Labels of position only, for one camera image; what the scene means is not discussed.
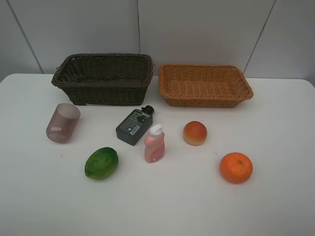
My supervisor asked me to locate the pink bottle white cap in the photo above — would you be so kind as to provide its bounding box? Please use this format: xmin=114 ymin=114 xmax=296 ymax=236
xmin=144 ymin=124 xmax=165 ymax=163

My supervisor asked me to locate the green lime fruit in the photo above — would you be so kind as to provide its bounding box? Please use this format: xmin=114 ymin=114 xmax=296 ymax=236
xmin=84 ymin=147 xmax=119 ymax=180

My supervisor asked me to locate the orange mandarin fruit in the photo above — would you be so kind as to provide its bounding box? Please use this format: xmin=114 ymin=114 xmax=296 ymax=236
xmin=219 ymin=152 xmax=253 ymax=184

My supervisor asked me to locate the dark grey flat bottle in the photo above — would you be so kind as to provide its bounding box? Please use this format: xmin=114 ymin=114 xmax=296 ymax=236
xmin=116 ymin=105 xmax=155 ymax=146

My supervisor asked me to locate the orange wicker basket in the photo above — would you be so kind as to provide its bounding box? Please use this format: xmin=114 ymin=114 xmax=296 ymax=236
xmin=158 ymin=63 xmax=253 ymax=108

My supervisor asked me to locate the dark brown wicker basket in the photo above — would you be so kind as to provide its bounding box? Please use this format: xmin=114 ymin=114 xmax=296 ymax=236
xmin=52 ymin=53 xmax=153 ymax=106

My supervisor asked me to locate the purple translucent plastic cup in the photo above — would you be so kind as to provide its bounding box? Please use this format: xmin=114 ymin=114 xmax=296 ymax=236
xmin=46 ymin=103 xmax=81 ymax=143

